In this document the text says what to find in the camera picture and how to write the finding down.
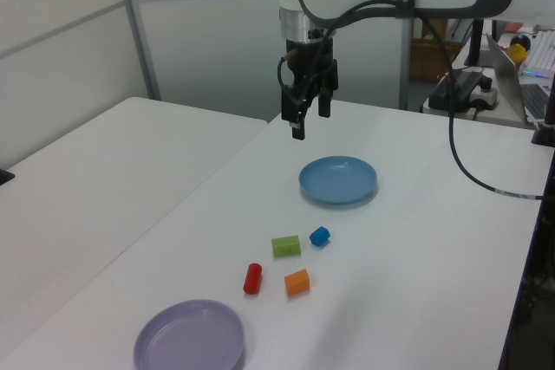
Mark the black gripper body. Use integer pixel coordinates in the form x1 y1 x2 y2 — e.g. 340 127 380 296
281 38 340 106

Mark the grey partition corner post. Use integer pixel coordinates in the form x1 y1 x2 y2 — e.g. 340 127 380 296
113 0 162 101

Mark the brown wooden cabinet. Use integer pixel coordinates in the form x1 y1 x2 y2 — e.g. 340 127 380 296
409 18 461 81

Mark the purple plastic plate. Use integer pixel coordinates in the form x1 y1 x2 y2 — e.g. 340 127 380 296
133 298 246 370

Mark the red cylinder block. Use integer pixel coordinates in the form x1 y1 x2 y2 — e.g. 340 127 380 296
242 263 264 295

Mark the yellow ball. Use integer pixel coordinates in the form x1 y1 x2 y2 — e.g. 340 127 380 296
507 44 528 69

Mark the white keyboard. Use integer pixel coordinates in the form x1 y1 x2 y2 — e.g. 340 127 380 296
522 29 555 79

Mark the silver laptop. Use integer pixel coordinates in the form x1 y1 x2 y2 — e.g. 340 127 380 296
485 33 555 125

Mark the orange rectangular block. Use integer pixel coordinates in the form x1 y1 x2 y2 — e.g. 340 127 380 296
284 269 312 298

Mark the dark blue ball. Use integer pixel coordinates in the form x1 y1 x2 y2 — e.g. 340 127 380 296
510 34 532 53

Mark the black monitor stand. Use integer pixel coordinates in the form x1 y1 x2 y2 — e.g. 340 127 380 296
463 18 486 67

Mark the green rectangular block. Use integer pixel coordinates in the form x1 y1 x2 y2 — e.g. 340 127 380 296
271 235 302 259

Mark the blue plastic plate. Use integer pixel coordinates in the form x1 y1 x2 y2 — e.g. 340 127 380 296
297 155 378 205

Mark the white emergency stop button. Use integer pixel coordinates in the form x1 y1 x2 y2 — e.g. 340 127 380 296
470 77 500 111

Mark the black box on desk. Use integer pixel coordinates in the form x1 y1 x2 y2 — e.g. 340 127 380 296
428 70 485 109

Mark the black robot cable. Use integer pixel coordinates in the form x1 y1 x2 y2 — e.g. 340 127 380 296
276 0 545 202

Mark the blue block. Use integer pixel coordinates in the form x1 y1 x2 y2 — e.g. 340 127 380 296
309 225 332 249

